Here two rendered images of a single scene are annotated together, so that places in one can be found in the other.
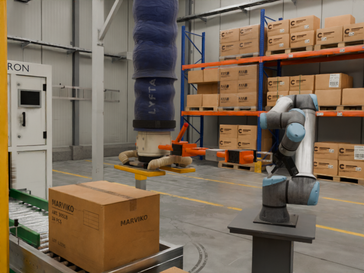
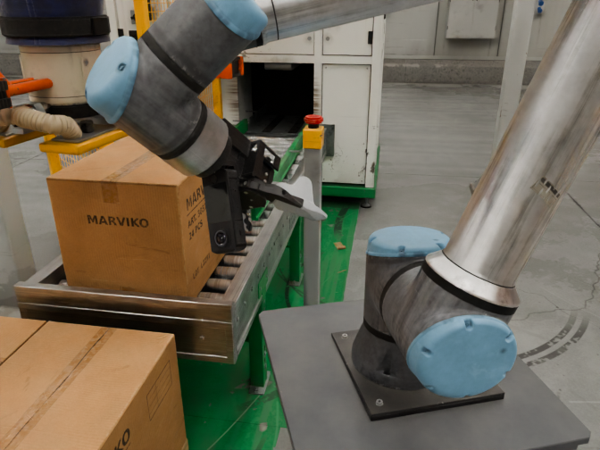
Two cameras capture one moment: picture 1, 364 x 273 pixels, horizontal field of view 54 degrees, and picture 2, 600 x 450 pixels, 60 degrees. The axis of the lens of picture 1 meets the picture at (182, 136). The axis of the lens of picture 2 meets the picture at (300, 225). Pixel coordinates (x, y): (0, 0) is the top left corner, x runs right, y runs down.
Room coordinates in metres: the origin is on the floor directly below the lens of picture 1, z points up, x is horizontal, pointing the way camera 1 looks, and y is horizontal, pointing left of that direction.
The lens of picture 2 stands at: (1.64, -1.20, 1.42)
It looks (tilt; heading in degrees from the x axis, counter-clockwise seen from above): 24 degrees down; 56
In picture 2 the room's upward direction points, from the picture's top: straight up
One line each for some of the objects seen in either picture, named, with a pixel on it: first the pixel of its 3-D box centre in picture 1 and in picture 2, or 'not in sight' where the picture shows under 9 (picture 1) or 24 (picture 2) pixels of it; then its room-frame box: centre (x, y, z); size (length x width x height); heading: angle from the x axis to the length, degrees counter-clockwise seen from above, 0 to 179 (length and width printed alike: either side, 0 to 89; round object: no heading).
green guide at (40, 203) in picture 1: (51, 205); (295, 158); (3.18, 1.16, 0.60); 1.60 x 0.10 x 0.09; 47
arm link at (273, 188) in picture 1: (275, 189); (407, 277); (2.28, -0.61, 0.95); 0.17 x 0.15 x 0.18; 65
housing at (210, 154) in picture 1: (215, 154); not in sight; (1.52, -0.15, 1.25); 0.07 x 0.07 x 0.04; 39
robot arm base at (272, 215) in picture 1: (274, 210); (401, 337); (2.28, -0.60, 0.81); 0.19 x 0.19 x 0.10
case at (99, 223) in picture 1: (102, 222); (160, 208); (2.17, 0.48, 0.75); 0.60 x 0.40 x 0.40; 47
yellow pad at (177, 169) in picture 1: (168, 164); (107, 125); (1.94, 0.07, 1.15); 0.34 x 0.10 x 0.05; 39
